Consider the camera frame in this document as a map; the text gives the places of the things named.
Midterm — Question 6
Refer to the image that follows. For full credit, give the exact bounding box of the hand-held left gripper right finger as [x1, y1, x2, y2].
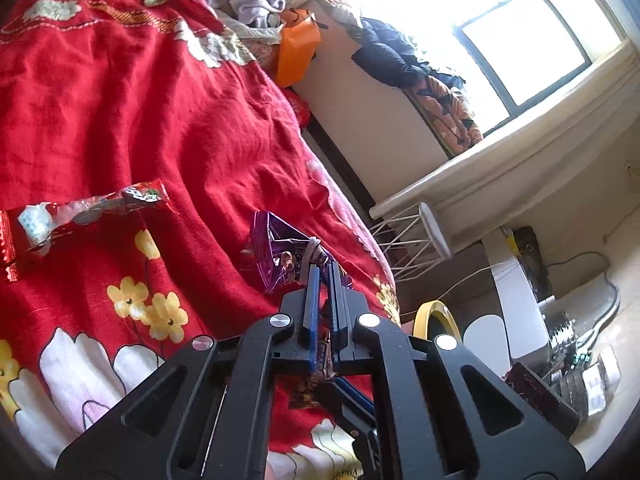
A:
[327, 261, 586, 480]

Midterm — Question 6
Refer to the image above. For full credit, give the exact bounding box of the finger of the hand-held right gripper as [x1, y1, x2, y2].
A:
[320, 377, 381, 480]

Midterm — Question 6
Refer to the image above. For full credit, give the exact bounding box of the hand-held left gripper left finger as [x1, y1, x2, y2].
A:
[55, 266, 321, 480]

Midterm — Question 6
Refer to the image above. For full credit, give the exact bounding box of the purple foil wrapper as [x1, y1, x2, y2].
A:
[240, 210, 351, 411]

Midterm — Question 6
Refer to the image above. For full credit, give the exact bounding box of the white stool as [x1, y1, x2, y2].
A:
[370, 201, 453, 281]

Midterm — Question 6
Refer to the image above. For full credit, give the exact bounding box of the dark red box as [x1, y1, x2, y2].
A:
[505, 362, 581, 436]

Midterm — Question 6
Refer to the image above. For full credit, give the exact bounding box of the red plastic bag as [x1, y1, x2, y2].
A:
[287, 91, 312, 131]

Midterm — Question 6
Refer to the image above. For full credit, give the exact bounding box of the dark bag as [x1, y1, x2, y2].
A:
[512, 226, 553, 301]

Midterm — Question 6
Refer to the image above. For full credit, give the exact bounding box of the orange printed blanket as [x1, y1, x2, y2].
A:
[405, 75, 485, 153]

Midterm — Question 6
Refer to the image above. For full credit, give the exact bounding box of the clear plastic packaging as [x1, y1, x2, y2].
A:
[545, 310, 622, 417]

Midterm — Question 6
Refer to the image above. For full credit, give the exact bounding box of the red floral blanket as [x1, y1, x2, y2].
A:
[0, 0, 401, 480]

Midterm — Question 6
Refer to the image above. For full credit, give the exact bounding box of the dark jacket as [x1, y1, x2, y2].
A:
[351, 17, 466, 91]

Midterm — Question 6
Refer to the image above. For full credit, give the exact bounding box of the red snack wrapper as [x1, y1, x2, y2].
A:
[0, 185, 172, 281]

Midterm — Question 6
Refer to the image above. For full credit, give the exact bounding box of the orange bag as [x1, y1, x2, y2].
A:
[275, 9, 322, 88]

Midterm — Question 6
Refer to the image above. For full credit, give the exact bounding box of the lavender cloth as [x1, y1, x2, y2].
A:
[207, 0, 286, 28]

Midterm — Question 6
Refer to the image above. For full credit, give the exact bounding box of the window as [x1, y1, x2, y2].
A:
[320, 0, 628, 136]

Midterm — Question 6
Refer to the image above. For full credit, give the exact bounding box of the white cable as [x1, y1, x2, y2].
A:
[435, 260, 516, 311]

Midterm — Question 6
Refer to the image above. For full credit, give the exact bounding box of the black cable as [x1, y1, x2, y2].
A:
[545, 252, 621, 341]

